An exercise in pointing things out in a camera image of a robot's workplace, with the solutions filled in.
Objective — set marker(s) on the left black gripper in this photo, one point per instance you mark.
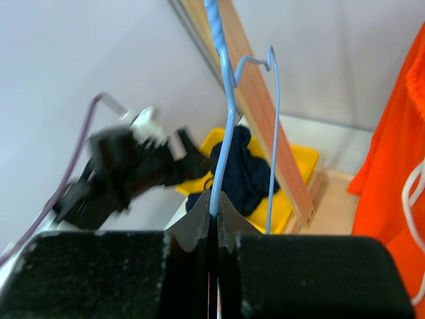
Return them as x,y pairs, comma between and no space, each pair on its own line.
158,166

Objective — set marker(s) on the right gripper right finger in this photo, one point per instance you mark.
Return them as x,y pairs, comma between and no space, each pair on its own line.
230,224

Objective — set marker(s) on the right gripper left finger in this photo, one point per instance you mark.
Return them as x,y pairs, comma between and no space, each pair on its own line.
186,284

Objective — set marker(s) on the navy blue shorts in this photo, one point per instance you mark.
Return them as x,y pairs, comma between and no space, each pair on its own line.
246,178

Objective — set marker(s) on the orange mesh shorts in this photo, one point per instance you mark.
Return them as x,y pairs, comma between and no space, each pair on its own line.
396,149

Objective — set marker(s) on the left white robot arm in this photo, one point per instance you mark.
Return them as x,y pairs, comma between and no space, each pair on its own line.
120,169

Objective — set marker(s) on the yellow plastic tray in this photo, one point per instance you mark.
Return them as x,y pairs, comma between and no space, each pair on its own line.
295,166

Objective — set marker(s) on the wooden clothes rack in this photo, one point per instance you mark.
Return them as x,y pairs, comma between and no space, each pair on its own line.
252,97

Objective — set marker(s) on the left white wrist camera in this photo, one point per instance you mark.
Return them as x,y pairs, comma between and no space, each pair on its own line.
144,125

